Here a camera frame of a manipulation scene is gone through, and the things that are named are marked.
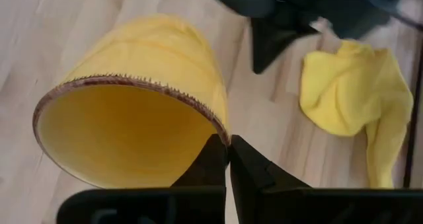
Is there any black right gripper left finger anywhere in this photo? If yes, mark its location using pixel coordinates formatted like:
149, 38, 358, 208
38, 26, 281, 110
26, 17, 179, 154
171, 133, 230, 188

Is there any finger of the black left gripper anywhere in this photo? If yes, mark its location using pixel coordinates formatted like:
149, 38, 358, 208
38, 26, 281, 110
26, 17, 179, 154
250, 15, 319, 75

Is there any yellow mug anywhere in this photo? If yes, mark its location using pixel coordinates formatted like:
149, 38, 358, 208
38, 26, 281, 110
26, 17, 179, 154
32, 13, 231, 189

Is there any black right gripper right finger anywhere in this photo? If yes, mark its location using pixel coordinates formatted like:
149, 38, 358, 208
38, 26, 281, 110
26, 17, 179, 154
229, 133, 311, 224

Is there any yellow cloth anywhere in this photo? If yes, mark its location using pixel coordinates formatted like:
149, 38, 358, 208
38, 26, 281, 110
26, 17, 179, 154
299, 40, 414, 189

